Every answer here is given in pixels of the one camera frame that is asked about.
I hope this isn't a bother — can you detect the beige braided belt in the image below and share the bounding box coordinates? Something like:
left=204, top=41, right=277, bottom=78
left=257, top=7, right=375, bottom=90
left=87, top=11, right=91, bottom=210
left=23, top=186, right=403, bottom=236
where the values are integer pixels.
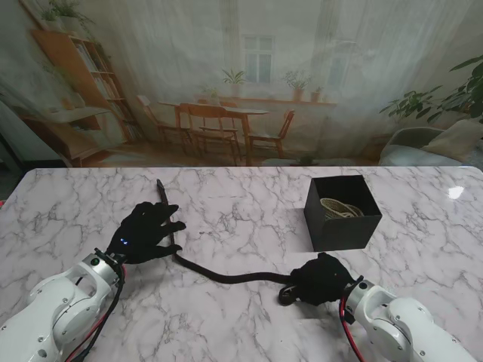
left=341, top=203, right=366, bottom=219
left=319, top=198, right=354, bottom=219

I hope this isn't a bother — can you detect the red black arm cable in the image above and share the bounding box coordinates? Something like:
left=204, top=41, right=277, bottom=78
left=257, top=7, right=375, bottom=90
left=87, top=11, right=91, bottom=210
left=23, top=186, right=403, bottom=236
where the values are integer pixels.
left=339, top=296, right=367, bottom=362
left=60, top=263, right=126, bottom=362

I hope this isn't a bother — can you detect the red black right arm cable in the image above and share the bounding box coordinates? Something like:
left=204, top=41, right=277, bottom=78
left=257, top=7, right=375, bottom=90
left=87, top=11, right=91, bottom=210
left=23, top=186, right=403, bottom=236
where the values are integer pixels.
left=339, top=296, right=367, bottom=362

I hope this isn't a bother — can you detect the printed room scene backdrop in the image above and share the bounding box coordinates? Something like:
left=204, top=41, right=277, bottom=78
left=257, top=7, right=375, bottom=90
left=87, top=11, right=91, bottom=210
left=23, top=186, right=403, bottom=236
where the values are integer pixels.
left=0, top=0, right=483, bottom=169

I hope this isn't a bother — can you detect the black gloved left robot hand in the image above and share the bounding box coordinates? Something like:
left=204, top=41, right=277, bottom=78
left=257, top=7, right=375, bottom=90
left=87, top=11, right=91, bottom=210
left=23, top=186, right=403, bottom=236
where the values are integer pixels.
left=105, top=201, right=187, bottom=265

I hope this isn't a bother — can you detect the black belt storage box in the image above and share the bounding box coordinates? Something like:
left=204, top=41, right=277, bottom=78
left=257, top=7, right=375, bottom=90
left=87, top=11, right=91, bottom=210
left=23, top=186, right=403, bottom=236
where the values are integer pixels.
left=303, top=174, right=383, bottom=253

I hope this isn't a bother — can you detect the red black left arm cable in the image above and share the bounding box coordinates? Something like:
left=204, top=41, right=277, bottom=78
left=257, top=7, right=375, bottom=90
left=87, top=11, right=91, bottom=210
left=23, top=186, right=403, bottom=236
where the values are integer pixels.
left=60, top=263, right=126, bottom=362

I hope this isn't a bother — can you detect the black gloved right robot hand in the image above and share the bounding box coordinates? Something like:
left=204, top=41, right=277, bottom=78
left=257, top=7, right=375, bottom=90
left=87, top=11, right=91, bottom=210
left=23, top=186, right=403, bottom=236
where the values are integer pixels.
left=289, top=252, right=358, bottom=306

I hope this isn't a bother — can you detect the dark brown braided belt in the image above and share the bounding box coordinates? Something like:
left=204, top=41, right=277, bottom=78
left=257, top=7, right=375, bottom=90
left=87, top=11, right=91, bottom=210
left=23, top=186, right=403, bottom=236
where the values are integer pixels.
left=156, top=179, right=301, bottom=306

